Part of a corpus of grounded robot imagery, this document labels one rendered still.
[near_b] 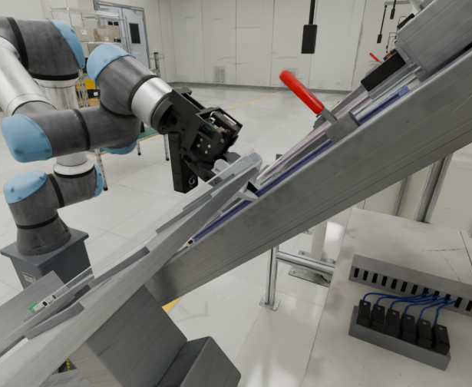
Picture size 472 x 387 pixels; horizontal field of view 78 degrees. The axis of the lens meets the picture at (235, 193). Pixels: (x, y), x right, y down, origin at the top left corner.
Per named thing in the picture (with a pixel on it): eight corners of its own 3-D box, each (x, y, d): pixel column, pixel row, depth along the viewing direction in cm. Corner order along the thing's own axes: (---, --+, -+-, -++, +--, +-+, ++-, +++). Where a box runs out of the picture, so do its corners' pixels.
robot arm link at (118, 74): (117, 77, 56) (122, 34, 50) (160, 111, 55) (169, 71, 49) (82, 88, 51) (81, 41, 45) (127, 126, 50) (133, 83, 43)
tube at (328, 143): (173, 256, 62) (170, 253, 62) (178, 253, 63) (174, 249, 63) (411, 93, 32) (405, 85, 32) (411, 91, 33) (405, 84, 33)
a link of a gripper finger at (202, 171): (225, 190, 43) (183, 152, 45) (220, 196, 44) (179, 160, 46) (239, 180, 47) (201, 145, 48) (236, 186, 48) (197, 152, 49)
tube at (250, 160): (33, 315, 49) (29, 310, 48) (41, 309, 50) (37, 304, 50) (255, 167, 20) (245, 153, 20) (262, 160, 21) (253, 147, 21)
